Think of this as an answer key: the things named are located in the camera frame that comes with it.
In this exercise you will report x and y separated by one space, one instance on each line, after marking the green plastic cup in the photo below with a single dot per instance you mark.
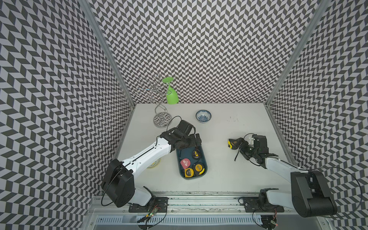
171 94

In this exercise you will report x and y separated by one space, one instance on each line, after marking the chrome wire cup stand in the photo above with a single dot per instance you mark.
155 91

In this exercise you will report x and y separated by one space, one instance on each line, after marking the yellow patterned small bowl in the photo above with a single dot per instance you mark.
154 164

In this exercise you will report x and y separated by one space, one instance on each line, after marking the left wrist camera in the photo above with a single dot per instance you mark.
184 128

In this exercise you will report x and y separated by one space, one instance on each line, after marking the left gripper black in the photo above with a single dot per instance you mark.
193 143

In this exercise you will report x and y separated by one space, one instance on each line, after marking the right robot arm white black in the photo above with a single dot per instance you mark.
309 195

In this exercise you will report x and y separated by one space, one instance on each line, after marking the blue white ceramic bowl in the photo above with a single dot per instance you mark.
203 116

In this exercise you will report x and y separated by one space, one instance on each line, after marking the teal plastic storage tray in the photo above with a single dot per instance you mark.
187 153

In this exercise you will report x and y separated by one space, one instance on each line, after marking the pink tape measure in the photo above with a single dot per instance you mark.
185 163

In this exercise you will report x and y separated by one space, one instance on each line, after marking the large yellow black tape measure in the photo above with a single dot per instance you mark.
231 143

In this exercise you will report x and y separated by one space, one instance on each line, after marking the yellow tape measure front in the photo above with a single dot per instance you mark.
189 173

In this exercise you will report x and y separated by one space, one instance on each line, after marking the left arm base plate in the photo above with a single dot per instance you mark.
159 203

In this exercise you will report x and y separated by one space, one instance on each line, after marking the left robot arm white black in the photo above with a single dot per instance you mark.
119 179

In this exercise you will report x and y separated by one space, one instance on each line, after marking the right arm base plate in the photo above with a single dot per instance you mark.
252 204

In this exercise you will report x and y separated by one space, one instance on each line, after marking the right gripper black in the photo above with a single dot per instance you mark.
242 148

